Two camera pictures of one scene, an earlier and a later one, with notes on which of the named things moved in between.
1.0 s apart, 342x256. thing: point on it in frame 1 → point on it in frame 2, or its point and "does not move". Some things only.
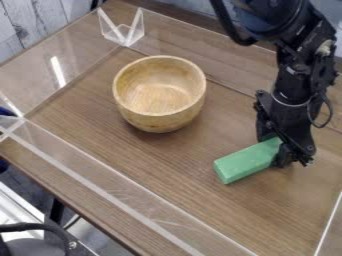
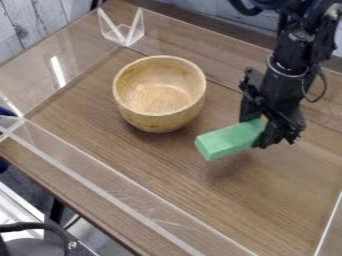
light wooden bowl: x=160 y=91 does not move
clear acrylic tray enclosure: x=121 y=107 does not move
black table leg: x=57 y=213 does not move
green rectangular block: x=247 y=161 → x=232 y=140
